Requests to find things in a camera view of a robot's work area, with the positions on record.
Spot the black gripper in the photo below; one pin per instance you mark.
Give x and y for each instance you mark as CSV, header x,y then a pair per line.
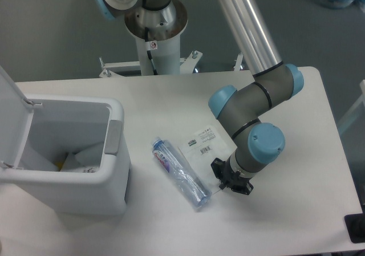
x,y
230,179

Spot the clear plastic water bottle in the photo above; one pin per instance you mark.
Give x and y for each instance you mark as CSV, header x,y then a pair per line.
x,y
181,173

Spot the white plastic pouch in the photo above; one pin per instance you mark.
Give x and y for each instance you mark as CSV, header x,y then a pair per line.
x,y
201,148

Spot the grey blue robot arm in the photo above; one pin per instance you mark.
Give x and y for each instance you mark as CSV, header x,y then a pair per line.
x,y
238,111

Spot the trash inside can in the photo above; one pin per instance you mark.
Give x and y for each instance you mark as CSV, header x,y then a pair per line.
x,y
87,160

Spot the white trash can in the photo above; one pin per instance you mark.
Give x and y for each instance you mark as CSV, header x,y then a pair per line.
x,y
39,130

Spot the black device at table edge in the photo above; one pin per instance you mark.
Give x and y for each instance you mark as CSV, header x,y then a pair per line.
x,y
355,227

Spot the white frame at right edge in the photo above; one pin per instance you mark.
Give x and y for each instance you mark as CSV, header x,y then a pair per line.
x,y
353,113

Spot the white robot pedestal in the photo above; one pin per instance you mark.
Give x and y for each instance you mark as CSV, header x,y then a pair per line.
x,y
157,36

